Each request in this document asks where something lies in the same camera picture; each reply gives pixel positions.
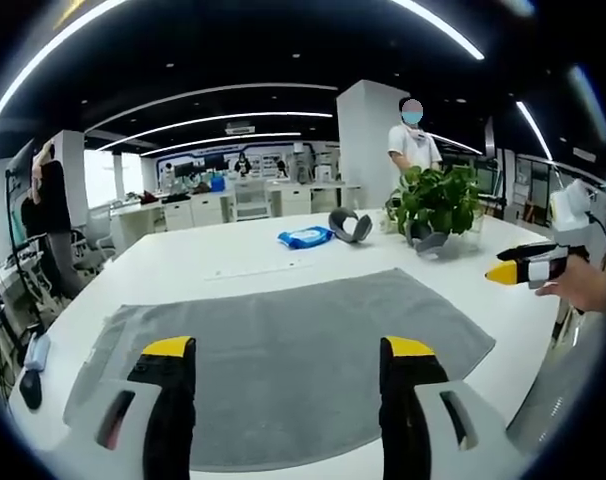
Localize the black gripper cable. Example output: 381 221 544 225
585 211 606 271

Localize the grey curved headrest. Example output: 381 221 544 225
328 208 374 248

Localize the grey plastic part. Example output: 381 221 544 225
414 231 452 259

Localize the green potted plant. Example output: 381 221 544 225
385 165 486 254

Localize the white table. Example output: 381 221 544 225
6 200 574 480

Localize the blue wet wipes packet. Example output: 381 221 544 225
276 225 335 250

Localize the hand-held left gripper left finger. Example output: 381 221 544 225
49 335 197 480

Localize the grey towel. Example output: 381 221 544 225
62 267 497 473

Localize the person's right hand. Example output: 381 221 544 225
535 252 606 315

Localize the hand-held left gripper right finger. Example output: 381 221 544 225
379 336 522 480

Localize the white square pillar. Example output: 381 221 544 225
335 78 412 211

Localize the white counter cabinet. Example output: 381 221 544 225
108 181 362 241

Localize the black computer mouse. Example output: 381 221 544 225
18 370 43 411

